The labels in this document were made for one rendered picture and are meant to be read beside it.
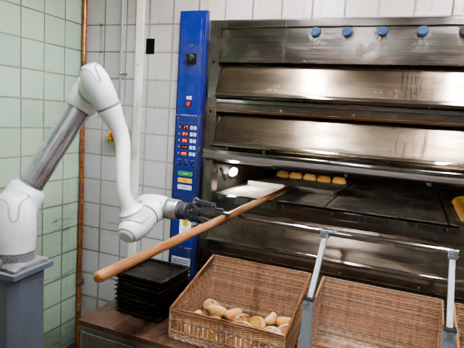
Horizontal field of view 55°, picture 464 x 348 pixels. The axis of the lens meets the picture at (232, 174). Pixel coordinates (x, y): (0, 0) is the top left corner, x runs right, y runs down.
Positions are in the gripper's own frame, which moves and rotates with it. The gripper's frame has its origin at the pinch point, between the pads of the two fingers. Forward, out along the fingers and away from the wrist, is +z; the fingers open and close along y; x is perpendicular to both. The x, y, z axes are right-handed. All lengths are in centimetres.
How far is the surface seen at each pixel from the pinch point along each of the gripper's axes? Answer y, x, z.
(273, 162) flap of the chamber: -20.8, -39.0, 7.4
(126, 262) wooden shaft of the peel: -1, 68, 2
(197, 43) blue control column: -78, -50, -43
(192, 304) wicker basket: 54, -27, -25
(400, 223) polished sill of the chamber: 3, -54, 67
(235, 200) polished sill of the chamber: 3, -54, -16
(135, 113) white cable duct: -39, -51, -81
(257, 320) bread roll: 55, -30, 9
